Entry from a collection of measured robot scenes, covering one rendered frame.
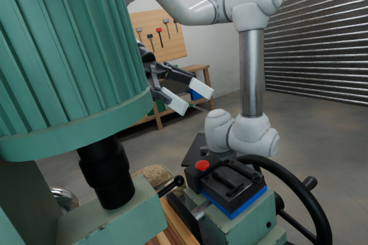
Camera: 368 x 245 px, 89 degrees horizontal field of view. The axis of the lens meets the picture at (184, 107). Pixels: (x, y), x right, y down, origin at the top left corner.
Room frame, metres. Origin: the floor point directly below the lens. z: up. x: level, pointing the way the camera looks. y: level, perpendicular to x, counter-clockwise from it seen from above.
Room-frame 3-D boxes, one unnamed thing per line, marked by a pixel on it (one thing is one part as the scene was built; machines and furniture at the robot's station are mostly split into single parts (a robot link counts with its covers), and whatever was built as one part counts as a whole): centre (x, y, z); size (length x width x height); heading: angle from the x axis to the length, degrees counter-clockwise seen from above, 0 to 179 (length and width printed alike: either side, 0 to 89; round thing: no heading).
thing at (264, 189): (0.33, -0.05, 0.99); 0.13 x 0.11 x 0.06; 28
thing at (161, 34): (3.53, 0.65, 1.50); 2.00 x 0.04 x 0.90; 110
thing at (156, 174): (0.49, 0.16, 0.92); 0.14 x 0.09 x 0.04; 118
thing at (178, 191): (0.41, 0.07, 0.92); 0.04 x 0.04 x 0.03; 34
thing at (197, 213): (0.29, 0.02, 0.95); 0.09 x 0.07 x 0.09; 28
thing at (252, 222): (0.32, -0.05, 0.91); 0.15 x 0.14 x 0.09; 28
